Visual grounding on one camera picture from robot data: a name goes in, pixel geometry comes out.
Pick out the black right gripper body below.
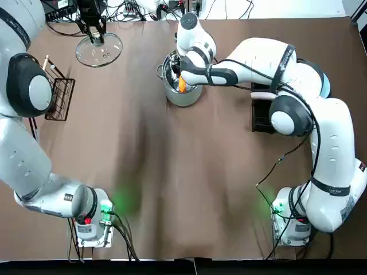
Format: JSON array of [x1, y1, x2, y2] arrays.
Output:
[[172, 56, 185, 76]]

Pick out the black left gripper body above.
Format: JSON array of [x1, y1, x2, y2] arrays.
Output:
[[76, 0, 101, 22]]

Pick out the orange corn cob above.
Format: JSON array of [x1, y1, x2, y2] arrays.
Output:
[[178, 73, 189, 94]]

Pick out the glass pot lid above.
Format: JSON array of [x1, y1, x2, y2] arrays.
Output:
[[75, 32, 123, 68]]

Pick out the stainless steel pot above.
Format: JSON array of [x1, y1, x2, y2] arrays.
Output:
[[156, 50, 203, 108]]

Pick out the pale white plate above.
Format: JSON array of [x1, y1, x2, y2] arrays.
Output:
[[250, 91, 278, 101]]

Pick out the light blue plate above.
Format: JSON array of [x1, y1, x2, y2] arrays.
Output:
[[317, 70, 331, 98]]

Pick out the usb hub red switches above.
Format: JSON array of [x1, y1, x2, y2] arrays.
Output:
[[122, 3, 142, 17]]

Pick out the black dish rack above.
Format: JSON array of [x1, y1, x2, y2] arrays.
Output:
[[251, 81, 278, 133]]

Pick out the wire cup rack wooden bar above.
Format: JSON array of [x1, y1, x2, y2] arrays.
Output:
[[42, 54, 76, 121]]

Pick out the thin black table cable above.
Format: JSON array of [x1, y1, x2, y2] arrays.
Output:
[[256, 136, 313, 190]]

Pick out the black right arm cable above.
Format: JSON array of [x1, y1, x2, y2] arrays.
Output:
[[209, 56, 321, 184]]

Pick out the black left base cable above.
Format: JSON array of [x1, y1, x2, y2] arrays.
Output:
[[108, 210, 142, 262]]

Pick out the black base cable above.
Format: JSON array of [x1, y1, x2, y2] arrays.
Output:
[[265, 227, 335, 260], [108, 210, 142, 262]]

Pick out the black right base cable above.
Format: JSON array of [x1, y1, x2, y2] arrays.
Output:
[[265, 227, 335, 260]]

